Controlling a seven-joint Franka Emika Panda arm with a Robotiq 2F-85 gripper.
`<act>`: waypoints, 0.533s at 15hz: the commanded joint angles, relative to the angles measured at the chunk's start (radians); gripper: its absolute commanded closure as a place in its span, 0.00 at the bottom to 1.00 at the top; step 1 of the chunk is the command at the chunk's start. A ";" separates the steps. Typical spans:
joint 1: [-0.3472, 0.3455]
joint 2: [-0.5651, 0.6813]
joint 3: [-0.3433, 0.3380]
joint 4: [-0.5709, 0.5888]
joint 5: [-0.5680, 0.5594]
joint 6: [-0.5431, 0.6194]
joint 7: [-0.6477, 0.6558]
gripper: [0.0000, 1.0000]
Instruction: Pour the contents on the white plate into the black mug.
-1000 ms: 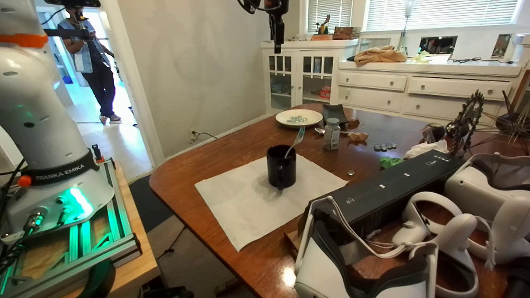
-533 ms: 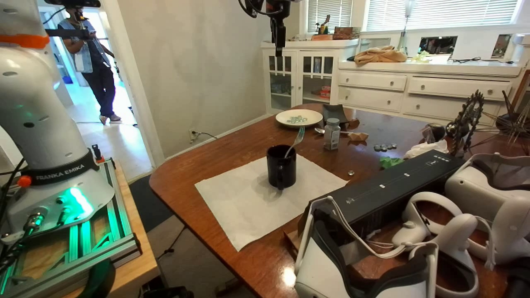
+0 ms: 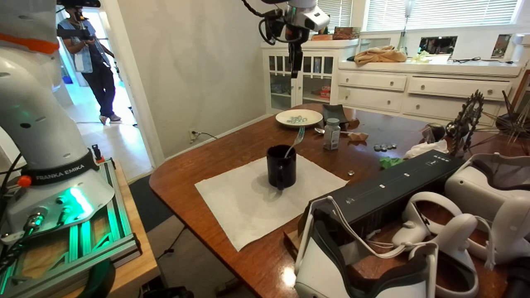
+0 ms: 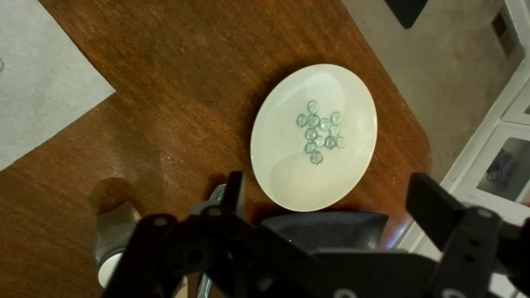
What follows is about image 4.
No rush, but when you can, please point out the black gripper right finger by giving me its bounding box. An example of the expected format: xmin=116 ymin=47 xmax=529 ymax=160
xmin=406 ymin=173 xmax=504 ymax=298

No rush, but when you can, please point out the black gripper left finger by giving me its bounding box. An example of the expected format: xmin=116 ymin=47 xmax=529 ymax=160
xmin=105 ymin=169 xmax=312 ymax=298

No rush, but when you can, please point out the white ceramic plate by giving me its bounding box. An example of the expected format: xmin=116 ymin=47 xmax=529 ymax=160
xmin=249 ymin=64 xmax=381 ymax=214

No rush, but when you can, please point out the pile of clear glass beads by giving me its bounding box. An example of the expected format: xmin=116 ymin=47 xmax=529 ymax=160
xmin=295 ymin=98 xmax=348 ymax=168

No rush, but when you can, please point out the small labelled shaker jar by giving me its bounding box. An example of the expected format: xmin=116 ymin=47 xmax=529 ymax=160
xmin=95 ymin=201 xmax=146 ymax=290

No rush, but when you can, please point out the white built-in cabinet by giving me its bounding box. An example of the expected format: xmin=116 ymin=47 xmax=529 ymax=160
xmin=400 ymin=0 xmax=530 ymax=298

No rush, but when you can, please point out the white paper napkin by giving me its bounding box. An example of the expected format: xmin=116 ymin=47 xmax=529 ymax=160
xmin=0 ymin=0 xmax=116 ymax=173

